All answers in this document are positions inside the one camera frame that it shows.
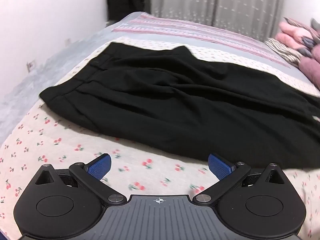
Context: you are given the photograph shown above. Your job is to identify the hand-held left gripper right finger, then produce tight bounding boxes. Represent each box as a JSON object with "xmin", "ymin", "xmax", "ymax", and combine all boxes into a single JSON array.
[{"xmin": 194, "ymin": 153, "xmax": 288, "ymax": 203}]

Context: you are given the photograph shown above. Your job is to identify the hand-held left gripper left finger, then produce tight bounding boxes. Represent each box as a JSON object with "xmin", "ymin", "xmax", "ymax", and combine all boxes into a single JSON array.
[{"xmin": 34, "ymin": 153, "xmax": 127, "ymax": 204}]

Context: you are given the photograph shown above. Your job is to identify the black pants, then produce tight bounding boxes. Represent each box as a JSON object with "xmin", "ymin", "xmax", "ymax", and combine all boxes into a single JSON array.
[{"xmin": 39, "ymin": 42, "xmax": 320, "ymax": 170}]

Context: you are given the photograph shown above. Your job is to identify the cherry print bed sheet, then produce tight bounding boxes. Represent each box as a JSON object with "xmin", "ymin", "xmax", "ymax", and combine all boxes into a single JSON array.
[{"xmin": 0, "ymin": 36, "xmax": 320, "ymax": 240}]

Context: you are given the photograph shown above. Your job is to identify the striped cloth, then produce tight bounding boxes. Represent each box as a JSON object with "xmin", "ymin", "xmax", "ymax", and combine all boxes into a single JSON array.
[{"xmin": 265, "ymin": 38, "xmax": 304, "ymax": 67}]

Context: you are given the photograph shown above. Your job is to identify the mauve quilted blanket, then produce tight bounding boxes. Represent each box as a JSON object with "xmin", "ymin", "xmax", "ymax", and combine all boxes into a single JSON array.
[{"xmin": 299, "ymin": 55, "xmax": 320, "ymax": 90}]

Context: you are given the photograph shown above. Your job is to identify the pink striped blanket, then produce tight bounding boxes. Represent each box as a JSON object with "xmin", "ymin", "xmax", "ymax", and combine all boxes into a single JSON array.
[{"xmin": 111, "ymin": 14, "xmax": 298, "ymax": 68}]

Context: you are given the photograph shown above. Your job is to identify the pile of pink bedding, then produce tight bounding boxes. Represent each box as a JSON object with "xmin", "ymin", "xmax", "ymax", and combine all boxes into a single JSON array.
[{"xmin": 275, "ymin": 21, "xmax": 316, "ymax": 50}]

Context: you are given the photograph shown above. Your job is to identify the grey folded cloth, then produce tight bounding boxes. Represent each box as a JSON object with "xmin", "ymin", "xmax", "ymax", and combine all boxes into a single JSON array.
[{"xmin": 299, "ymin": 17, "xmax": 320, "ymax": 57}]

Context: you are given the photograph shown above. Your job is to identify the grey star print curtain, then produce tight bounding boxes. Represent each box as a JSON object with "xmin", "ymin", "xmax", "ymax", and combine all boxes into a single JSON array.
[{"xmin": 150, "ymin": 0, "xmax": 285, "ymax": 42}]

